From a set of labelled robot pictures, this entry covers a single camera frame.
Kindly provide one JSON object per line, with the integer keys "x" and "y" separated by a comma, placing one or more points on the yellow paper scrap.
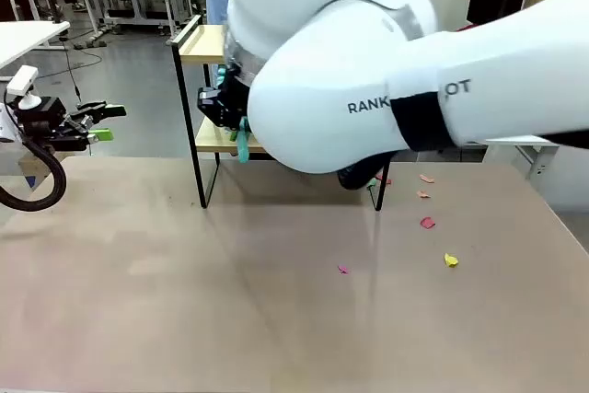
{"x": 452, "y": 260}

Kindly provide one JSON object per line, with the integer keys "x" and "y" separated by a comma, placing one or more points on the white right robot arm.
{"x": 331, "y": 89}

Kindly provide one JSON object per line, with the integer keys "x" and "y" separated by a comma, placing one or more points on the teal fluffy duster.
{"x": 243, "y": 149}

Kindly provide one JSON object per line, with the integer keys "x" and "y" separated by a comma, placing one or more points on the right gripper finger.
{"x": 234, "y": 135}
{"x": 211, "y": 103}

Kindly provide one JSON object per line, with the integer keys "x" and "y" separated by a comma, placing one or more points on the large white table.
{"x": 538, "y": 160}

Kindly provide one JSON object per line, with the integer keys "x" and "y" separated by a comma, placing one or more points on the wooden shelf black metal frame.
{"x": 202, "y": 43}

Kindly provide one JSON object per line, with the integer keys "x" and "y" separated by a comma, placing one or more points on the magenta paper scrap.
{"x": 343, "y": 269}

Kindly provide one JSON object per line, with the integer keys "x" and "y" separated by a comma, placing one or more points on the green paper scrap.
{"x": 372, "y": 182}

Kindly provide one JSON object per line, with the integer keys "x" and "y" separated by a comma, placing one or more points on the brown board with blue tape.
{"x": 34, "y": 167}

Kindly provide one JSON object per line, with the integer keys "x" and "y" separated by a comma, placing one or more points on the orange paper scrap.
{"x": 426, "y": 178}

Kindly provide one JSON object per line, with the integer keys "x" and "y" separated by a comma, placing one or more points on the red paper scrap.
{"x": 428, "y": 223}
{"x": 384, "y": 180}

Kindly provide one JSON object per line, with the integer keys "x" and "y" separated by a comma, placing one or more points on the dark floor power strip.
{"x": 92, "y": 45}

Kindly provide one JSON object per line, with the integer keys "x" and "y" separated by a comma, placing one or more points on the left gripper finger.
{"x": 102, "y": 109}
{"x": 99, "y": 135}

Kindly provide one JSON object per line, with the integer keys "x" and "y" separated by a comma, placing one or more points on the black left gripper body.
{"x": 43, "y": 122}

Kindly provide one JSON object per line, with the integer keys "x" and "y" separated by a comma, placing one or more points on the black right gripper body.
{"x": 235, "y": 105}

